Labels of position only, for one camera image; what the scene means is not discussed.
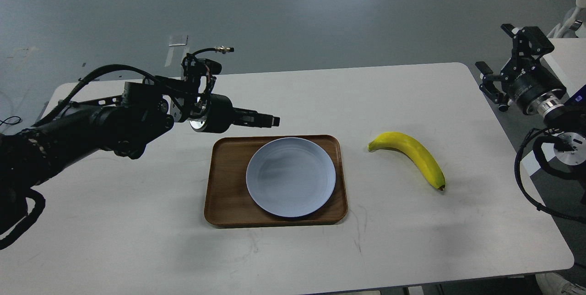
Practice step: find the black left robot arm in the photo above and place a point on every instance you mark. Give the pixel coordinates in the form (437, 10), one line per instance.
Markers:
(123, 124)

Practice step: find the brown wooden tray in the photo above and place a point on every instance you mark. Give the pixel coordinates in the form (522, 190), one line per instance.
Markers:
(228, 203)

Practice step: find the white shoe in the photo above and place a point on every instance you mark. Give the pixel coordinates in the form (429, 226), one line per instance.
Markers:
(555, 284)

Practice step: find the light blue plate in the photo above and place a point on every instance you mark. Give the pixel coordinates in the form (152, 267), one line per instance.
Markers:
(290, 177)

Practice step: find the white office chair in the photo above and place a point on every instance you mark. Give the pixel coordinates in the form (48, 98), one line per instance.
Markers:
(570, 22)

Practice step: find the yellow banana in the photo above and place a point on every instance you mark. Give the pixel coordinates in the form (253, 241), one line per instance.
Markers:
(415, 151)

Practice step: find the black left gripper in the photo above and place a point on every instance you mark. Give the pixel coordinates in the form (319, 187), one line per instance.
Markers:
(220, 115)

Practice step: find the white side table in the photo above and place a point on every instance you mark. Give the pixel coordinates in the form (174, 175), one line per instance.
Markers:
(568, 62)

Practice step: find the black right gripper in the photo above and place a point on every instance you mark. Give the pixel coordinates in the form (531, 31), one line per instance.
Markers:
(525, 80)

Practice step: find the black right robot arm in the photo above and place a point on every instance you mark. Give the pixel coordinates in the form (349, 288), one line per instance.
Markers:
(567, 119)

